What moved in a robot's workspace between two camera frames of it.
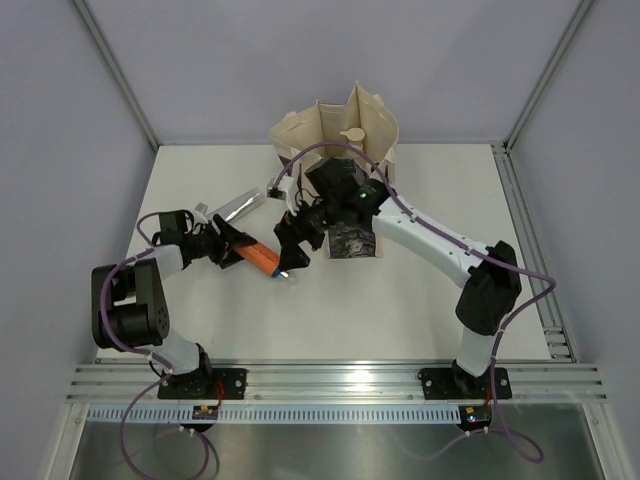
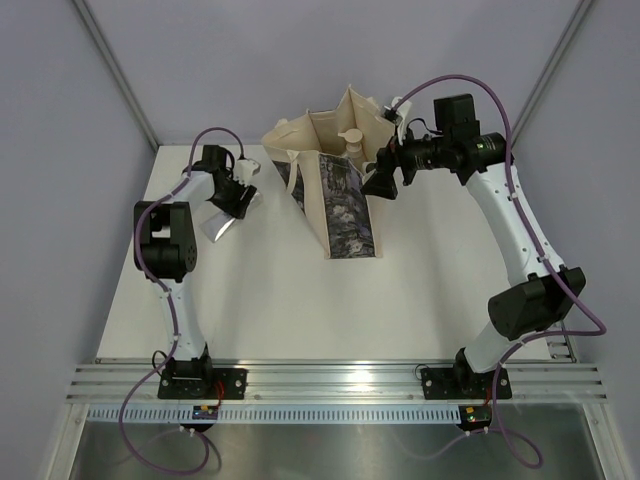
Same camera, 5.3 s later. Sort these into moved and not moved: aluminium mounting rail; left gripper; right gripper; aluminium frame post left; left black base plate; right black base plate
Moved: left gripper; right gripper
Not moved: right black base plate; left black base plate; aluminium mounting rail; aluminium frame post left
